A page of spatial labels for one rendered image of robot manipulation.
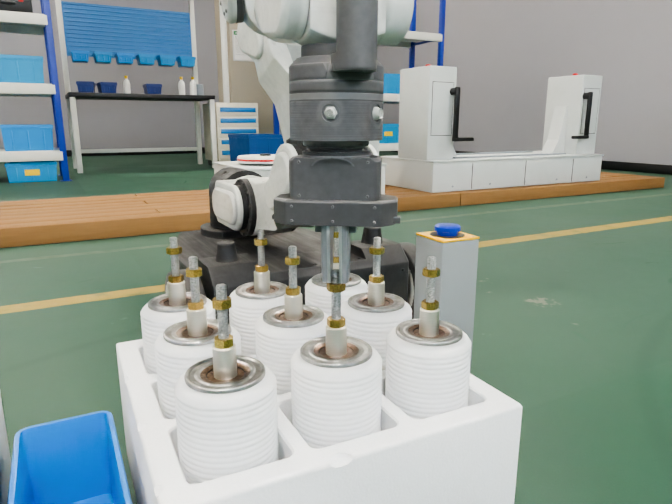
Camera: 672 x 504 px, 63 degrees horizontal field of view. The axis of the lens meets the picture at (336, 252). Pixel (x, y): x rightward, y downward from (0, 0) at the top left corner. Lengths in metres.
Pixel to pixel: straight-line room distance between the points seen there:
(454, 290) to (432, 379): 0.27
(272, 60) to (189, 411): 0.76
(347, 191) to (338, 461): 0.25
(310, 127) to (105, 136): 8.48
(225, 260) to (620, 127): 5.61
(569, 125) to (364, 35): 3.83
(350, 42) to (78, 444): 0.60
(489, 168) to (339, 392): 3.07
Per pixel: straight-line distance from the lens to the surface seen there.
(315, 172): 0.51
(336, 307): 0.56
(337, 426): 0.56
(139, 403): 0.67
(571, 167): 4.10
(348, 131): 0.49
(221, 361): 0.52
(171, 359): 0.62
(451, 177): 3.35
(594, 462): 0.94
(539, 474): 0.88
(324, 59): 0.49
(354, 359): 0.56
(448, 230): 0.85
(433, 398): 0.62
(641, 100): 6.30
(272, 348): 0.65
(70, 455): 0.82
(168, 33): 6.73
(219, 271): 1.09
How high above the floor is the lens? 0.49
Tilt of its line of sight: 13 degrees down
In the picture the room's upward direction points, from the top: straight up
